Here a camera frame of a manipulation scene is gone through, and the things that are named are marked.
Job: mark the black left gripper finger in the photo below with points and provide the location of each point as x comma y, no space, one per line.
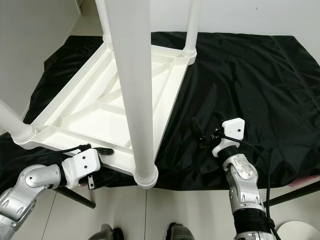
104,150

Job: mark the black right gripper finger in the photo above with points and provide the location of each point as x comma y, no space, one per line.
197,128
219,119

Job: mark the white plastic children table top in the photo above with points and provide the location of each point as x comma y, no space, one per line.
80,115

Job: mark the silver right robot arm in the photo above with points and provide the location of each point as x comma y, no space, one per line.
242,172

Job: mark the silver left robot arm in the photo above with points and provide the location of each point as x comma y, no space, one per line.
30,180

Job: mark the black metal work table leg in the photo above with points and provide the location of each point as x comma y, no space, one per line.
295,196
75,197

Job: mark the black cloth table cover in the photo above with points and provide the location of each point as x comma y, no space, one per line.
255,90

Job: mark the grey left robot foot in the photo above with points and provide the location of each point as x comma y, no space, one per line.
105,232

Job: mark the grey robot foot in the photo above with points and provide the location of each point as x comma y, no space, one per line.
184,232
105,232

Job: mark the grey right robot foot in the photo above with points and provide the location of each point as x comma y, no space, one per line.
184,232

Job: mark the pink table corner piece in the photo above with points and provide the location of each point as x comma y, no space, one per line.
310,181

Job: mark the white round floor base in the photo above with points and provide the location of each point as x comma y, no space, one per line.
300,231

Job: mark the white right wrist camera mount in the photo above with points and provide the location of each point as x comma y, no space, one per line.
234,127

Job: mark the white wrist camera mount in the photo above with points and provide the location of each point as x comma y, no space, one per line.
82,160
234,127

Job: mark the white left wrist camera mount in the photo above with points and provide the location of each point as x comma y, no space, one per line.
82,160

